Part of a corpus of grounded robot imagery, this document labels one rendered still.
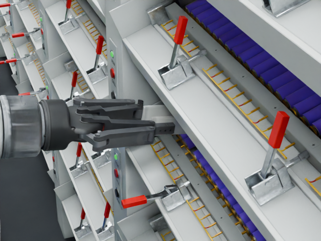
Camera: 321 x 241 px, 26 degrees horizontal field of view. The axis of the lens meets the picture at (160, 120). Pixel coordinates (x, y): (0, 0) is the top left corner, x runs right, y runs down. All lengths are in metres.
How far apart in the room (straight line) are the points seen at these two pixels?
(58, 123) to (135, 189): 0.28
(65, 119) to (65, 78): 0.84
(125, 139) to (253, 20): 0.42
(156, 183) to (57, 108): 0.20
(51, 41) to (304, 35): 1.30
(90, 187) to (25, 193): 0.64
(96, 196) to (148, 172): 0.62
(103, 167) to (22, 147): 0.50
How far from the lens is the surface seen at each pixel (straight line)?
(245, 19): 0.66
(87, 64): 1.45
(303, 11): 0.60
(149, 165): 1.11
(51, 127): 0.99
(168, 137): 1.10
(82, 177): 1.78
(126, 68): 1.10
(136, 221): 1.26
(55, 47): 1.83
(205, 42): 0.93
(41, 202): 2.31
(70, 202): 2.04
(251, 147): 0.77
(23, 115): 0.98
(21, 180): 2.43
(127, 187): 1.21
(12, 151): 0.99
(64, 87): 1.80
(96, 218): 1.65
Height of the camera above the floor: 1.35
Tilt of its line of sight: 30 degrees down
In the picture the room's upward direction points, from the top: straight up
